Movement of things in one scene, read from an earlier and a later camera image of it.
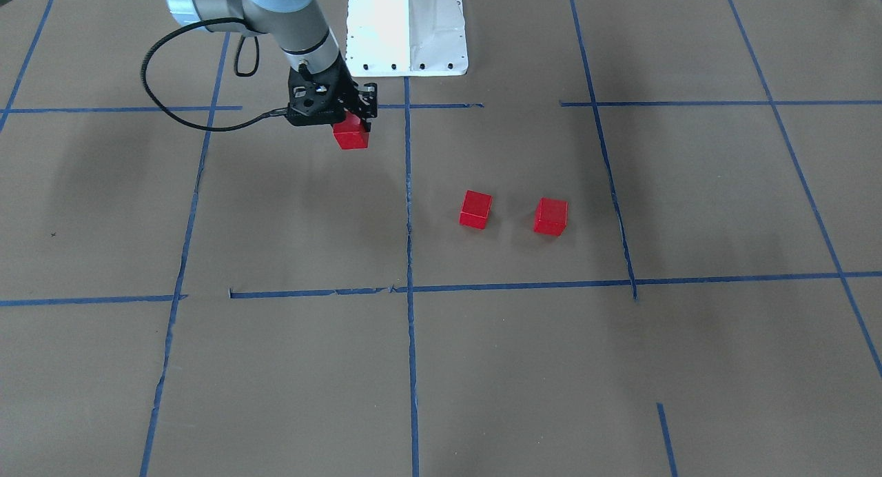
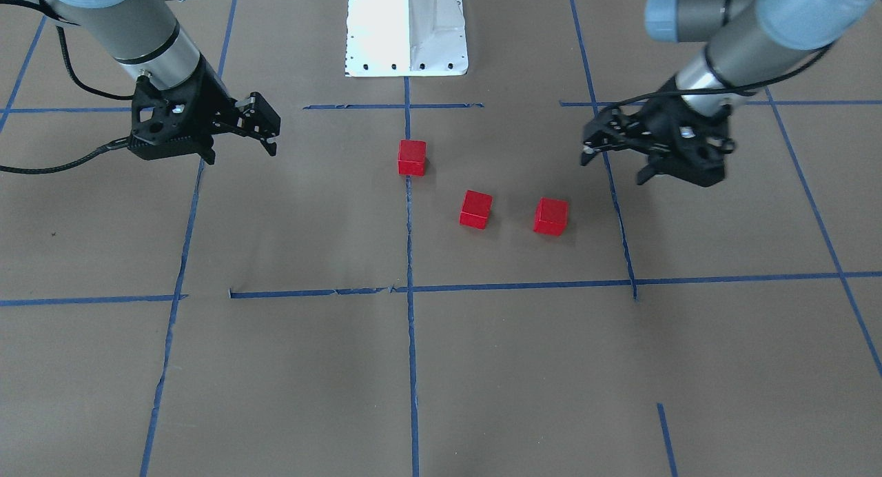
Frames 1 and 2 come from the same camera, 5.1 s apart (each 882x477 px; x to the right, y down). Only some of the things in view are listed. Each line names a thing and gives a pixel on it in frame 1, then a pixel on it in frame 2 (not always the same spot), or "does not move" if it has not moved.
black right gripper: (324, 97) → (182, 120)
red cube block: (475, 209) does not move
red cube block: (349, 134) → (411, 158)
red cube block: (551, 216) does not move
